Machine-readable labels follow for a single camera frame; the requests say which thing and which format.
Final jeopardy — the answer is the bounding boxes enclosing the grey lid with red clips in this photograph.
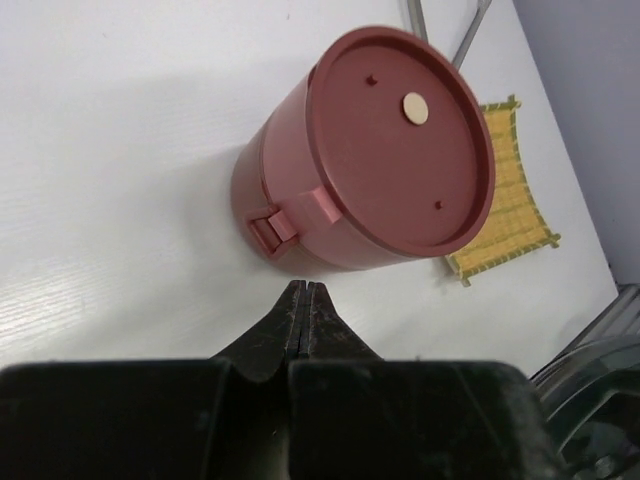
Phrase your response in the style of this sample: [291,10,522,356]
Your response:
[531,335,639,479]

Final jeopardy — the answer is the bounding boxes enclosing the red steel lunch bowl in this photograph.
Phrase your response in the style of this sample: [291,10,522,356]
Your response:
[231,137,319,273]

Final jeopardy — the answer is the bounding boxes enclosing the red steel bowl with clips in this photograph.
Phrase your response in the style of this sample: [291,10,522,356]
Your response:
[249,78,353,270]

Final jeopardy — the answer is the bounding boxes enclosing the metal tongs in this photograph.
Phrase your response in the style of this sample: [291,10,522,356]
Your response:
[406,0,492,70]

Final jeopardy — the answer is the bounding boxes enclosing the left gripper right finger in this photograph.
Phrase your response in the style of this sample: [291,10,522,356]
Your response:
[288,283,565,479]

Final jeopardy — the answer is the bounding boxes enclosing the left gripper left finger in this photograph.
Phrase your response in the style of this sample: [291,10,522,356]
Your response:
[1,280,306,479]

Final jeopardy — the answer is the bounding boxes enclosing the yellow bamboo mat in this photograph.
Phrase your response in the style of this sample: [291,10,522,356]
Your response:
[447,95,561,287]

